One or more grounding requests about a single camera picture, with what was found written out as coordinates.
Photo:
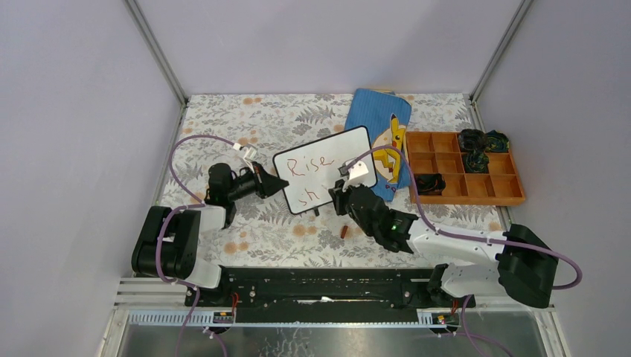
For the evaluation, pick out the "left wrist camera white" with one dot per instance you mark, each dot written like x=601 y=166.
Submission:
x=247 y=154

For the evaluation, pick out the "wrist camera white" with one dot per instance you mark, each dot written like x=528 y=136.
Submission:
x=355 y=174
x=247 y=154

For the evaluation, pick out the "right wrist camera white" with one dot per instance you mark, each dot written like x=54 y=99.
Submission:
x=355 y=174

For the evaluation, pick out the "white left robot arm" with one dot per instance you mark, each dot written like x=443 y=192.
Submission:
x=168 y=242

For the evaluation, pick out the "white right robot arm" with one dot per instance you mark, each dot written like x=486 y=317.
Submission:
x=515 y=263

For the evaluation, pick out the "floral tablecloth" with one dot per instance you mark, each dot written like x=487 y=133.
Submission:
x=264 y=233

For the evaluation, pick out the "dark patterned cloth roll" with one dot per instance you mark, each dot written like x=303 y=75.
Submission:
x=472 y=140
x=476 y=162
x=497 y=142

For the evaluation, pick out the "blue Pikachu cloth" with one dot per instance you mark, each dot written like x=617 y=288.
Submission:
x=386 y=117

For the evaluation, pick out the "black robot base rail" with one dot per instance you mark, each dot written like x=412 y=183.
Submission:
x=320 y=297

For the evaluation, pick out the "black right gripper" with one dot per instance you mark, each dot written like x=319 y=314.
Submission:
x=338 y=195

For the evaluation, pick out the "black orange cloth roll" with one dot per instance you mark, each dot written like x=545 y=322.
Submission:
x=429 y=184

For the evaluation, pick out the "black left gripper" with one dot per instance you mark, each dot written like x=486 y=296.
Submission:
x=266 y=184

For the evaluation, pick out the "orange compartment tray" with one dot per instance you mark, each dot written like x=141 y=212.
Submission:
x=439 y=153

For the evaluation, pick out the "white whiteboard black frame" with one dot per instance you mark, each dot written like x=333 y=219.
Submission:
x=313 y=168

